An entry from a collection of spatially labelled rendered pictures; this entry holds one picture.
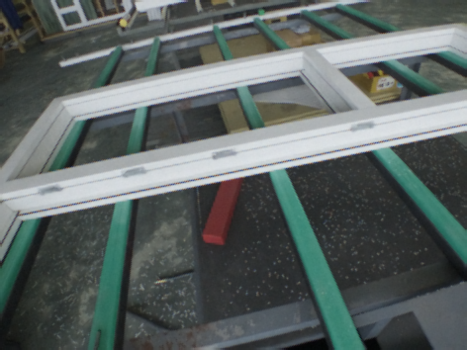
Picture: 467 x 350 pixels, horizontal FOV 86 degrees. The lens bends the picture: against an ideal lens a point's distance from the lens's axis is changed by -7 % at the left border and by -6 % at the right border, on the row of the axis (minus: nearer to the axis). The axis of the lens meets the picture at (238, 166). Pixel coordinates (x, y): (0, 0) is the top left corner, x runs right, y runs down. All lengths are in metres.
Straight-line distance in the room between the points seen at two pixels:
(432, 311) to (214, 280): 0.49
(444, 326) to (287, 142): 0.39
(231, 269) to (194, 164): 0.33
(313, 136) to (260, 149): 0.11
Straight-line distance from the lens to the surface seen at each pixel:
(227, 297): 0.74
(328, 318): 0.42
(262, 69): 0.93
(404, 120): 0.67
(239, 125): 1.13
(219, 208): 0.83
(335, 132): 0.60
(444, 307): 0.49
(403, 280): 0.52
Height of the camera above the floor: 1.27
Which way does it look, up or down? 42 degrees down
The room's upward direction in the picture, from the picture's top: 11 degrees counter-clockwise
